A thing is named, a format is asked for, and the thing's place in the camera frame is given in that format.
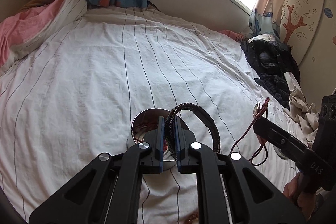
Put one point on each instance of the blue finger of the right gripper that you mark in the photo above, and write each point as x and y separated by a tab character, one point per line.
289	145

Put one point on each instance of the white striped bed sheet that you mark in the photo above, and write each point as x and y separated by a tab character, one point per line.
75	88

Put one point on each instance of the black jacket pile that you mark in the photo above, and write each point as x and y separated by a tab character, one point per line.
271	59

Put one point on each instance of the pink blanket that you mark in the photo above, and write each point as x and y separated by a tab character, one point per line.
17	30

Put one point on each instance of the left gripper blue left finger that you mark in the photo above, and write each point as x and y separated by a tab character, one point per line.
107	190

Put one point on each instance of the round silver metal tin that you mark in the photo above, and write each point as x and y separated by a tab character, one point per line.
142	126

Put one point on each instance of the beige crumpled cloth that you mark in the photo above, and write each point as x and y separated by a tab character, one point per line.
299	111

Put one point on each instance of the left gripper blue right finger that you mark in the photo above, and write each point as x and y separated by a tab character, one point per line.
230	190

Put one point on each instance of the tree print pink curtain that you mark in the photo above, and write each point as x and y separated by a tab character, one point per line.
292	22

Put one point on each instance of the person right hand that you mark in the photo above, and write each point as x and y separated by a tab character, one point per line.
302	192

